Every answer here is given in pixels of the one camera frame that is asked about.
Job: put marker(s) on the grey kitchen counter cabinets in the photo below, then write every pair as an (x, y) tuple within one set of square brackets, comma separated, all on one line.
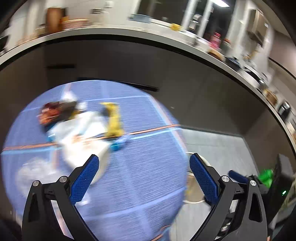
[(201, 91)]

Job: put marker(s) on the yellow sponge on sill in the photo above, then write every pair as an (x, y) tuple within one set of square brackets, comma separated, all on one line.
[(175, 27)]

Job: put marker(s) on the pink bowl on counter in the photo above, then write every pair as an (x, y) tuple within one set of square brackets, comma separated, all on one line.
[(75, 23)]

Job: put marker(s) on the wooden cutting board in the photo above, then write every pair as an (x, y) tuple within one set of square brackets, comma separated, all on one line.
[(53, 19)]

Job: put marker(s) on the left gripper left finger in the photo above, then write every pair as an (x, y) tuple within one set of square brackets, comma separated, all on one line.
[(39, 219)]

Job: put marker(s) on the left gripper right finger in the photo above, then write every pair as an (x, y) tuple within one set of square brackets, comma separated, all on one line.
[(237, 210)]

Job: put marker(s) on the pink detergent bottle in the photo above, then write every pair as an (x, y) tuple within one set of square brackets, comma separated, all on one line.
[(215, 41)]

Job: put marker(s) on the yellow snack wrapper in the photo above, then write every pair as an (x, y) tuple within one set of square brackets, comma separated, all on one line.
[(114, 127)]

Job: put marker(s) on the white plastic bag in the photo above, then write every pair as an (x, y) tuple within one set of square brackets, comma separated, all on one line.
[(79, 139)]

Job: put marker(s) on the red snack bag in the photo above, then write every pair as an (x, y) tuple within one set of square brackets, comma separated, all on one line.
[(53, 112)]

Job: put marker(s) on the blue plaid tablecloth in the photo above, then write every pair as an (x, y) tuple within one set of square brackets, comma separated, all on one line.
[(143, 187)]

